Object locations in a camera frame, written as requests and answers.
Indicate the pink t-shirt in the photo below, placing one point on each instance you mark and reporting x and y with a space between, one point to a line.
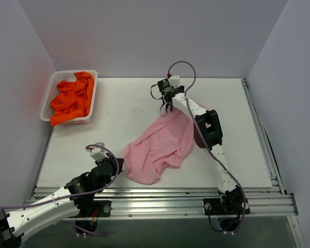
165 143

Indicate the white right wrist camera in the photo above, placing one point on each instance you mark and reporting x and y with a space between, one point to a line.
174 80

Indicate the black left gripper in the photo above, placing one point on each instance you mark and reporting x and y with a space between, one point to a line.
119 163

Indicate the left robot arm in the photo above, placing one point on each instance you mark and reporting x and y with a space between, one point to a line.
73 199

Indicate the aluminium mounting rail frame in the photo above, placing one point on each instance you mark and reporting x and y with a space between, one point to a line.
124 108

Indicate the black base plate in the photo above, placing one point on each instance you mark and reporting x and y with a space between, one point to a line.
223 206
98 208

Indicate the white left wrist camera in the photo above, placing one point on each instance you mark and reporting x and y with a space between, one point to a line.
96 151

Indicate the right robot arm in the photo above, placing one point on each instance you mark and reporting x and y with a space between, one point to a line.
209 136

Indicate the white plastic basket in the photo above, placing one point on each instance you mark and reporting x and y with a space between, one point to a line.
52 92

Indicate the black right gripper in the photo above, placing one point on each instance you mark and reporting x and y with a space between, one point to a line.
168 95

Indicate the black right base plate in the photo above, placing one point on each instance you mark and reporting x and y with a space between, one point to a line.
223 206

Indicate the orange t-shirt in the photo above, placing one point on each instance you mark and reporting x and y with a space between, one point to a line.
74 98

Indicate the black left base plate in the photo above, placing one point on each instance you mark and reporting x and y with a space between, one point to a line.
98 208

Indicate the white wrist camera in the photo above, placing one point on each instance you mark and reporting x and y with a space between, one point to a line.
174 80
96 151

